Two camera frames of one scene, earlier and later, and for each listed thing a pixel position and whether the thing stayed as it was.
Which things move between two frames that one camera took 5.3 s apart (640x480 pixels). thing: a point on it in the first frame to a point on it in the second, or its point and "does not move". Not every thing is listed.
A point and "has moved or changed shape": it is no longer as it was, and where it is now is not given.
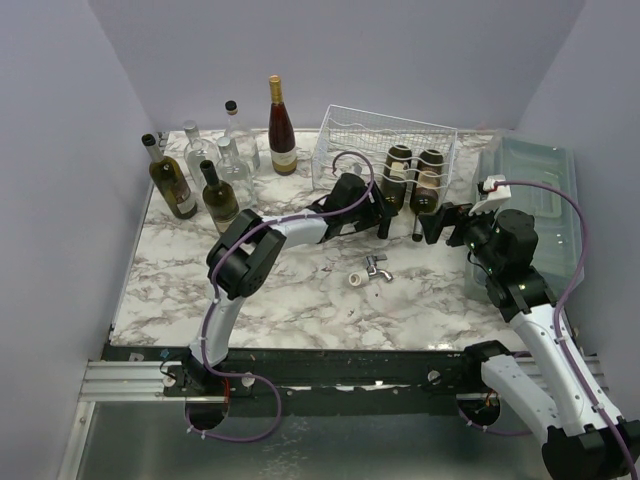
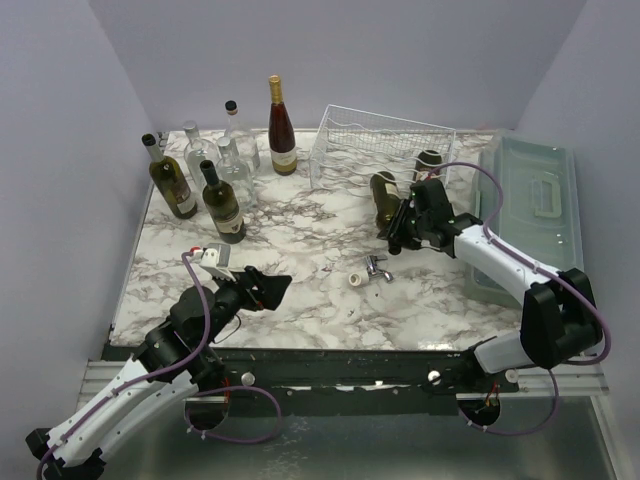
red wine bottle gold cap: (282, 144) does not move
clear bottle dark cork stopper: (246, 142) does not move
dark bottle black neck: (394, 186) has moved or changed shape
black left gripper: (373, 210) to (273, 286)
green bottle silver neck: (170, 179) does not move
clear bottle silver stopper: (195, 151) does not move
